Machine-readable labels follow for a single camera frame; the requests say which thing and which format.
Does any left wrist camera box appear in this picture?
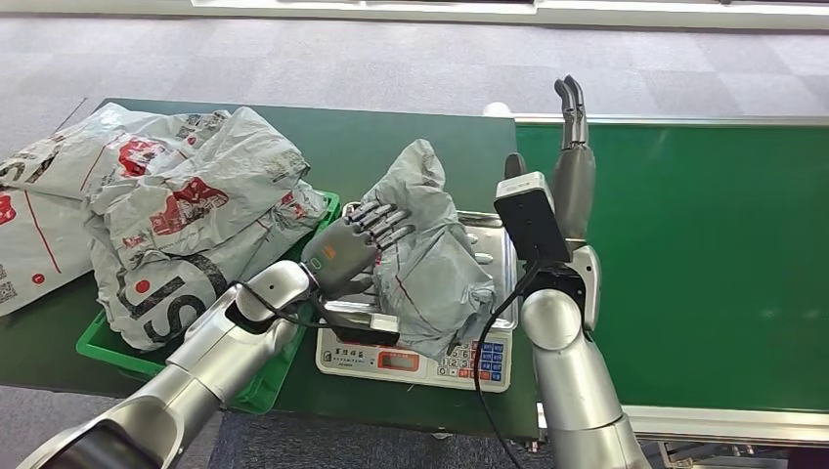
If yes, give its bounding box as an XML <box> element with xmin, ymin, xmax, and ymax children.
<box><xmin>320</xmin><ymin>300</ymin><xmax>403</xmax><ymax>349</ymax></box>

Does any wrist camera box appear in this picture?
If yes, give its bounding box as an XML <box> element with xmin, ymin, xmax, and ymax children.
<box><xmin>320</xmin><ymin>300</ymin><xmax>403</xmax><ymax>349</ymax></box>
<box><xmin>493</xmin><ymin>171</ymin><xmax>573</xmax><ymax>265</ymax></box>

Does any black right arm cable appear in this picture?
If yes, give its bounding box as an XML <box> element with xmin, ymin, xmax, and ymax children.
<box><xmin>471</xmin><ymin>258</ymin><xmax>543</xmax><ymax>469</ymax></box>

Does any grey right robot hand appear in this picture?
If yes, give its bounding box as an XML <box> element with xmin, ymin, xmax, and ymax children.
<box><xmin>503</xmin><ymin>74</ymin><xmax>597</xmax><ymax>242</ymax></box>

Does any green plastic basket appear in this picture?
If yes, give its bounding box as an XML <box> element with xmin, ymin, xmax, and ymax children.
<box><xmin>75</xmin><ymin>189</ymin><xmax>341</xmax><ymax>415</ymax></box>

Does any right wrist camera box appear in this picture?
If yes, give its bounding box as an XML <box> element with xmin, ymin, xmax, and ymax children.
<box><xmin>493</xmin><ymin>171</ymin><xmax>573</xmax><ymax>265</ymax></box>

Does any white electronic weighing scale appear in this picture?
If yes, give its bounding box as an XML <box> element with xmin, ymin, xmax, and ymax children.
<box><xmin>315</xmin><ymin>202</ymin><xmax>519</xmax><ymax>394</ymax></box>

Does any green belt conveyor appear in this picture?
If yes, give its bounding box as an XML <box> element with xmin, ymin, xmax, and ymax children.
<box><xmin>482</xmin><ymin>102</ymin><xmax>829</xmax><ymax>469</ymax></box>

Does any white window sill ledge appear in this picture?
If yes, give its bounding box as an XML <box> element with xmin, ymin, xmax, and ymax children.
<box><xmin>0</xmin><ymin>0</ymin><xmax>829</xmax><ymax>31</ymax></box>

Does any grey mailer bag QR print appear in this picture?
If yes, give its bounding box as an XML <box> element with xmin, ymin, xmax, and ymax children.
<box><xmin>0</xmin><ymin>103</ymin><xmax>229</xmax><ymax>203</ymax></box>

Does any flat pale mailer bag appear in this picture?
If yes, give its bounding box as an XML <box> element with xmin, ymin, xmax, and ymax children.
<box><xmin>0</xmin><ymin>188</ymin><xmax>97</xmax><ymax>319</ymax></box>

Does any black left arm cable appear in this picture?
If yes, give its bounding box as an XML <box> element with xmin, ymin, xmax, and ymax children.
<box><xmin>230</xmin><ymin>279</ymin><xmax>338</xmax><ymax>329</ymax></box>

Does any grey mailer package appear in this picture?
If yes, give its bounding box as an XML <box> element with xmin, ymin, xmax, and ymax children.
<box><xmin>359</xmin><ymin>139</ymin><xmax>497</xmax><ymax>361</ymax></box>

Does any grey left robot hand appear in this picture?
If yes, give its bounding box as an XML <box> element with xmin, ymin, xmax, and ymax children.
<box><xmin>300</xmin><ymin>200</ymin><xmax>415</xmax><ymax>302</ymax></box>

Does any grey mailer bag red logo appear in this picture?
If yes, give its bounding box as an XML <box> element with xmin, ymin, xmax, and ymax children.
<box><xmin>84</xmin><ymin>107</ymin><xmax>312</xmax><ymax>259</ymax></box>

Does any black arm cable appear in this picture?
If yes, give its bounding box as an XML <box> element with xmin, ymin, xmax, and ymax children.
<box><xmin>230</xmin><ymin>279</ymin><xmax>338</xmax><ymax>329</ymax></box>
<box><xmin>471</xmin><ymin>258</ymin><xmax>543</xmax><ymax>469</ymax></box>

